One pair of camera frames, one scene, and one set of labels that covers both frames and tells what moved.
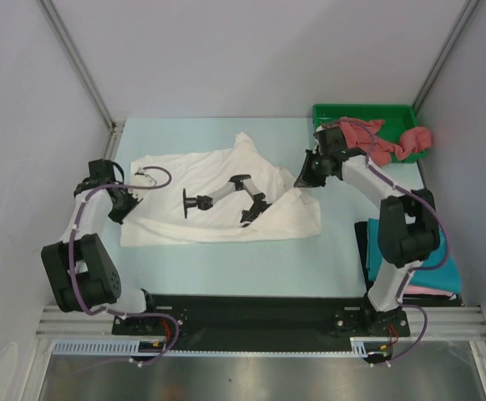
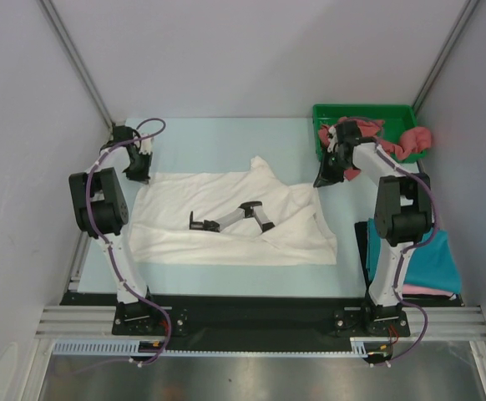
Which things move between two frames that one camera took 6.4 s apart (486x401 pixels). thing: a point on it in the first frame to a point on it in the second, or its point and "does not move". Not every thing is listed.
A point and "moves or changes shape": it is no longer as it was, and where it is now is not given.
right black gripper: (306, 179) to (325, 177)
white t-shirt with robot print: (233, 192) moves or changes shape
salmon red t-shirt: (361, 134) does not move
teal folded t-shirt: (444, 277) does not move
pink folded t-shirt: (422, 290) does not move
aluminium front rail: (431, 322) does not move
